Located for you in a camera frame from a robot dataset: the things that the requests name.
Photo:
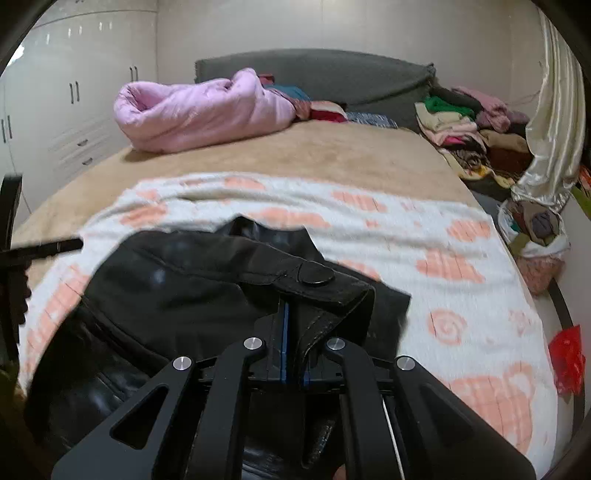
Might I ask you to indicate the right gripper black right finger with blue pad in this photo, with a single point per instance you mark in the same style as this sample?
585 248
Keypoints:
380 419

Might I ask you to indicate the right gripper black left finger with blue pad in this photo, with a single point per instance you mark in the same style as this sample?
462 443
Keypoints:
186 421

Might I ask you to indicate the black leather jacket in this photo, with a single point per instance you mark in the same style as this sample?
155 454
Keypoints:
162 295

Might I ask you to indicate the pile of folded clothes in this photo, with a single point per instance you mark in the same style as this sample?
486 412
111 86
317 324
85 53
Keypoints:
479 136

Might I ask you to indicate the white peach patterned blanket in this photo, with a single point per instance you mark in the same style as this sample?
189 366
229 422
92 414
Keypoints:
471 323

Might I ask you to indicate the red plastic bag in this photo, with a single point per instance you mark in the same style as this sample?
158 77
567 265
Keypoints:
568 360

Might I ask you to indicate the white wardrobe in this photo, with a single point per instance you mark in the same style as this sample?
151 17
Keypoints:
58 90

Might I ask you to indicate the pink puffy quilt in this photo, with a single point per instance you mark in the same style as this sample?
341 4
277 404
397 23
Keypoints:
158 118

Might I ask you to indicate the beige bed sheet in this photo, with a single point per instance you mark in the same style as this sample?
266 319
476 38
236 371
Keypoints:
394 161

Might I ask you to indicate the blue patterned cloth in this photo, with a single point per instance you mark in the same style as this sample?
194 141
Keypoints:
371 119

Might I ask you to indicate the cream satin curtain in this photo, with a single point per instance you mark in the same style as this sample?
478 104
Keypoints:
556 133

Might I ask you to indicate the red and teal pillows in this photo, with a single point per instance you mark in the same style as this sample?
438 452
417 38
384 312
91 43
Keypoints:
305 108

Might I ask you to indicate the grey upholstered headboard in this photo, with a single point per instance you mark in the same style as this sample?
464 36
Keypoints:
364 82

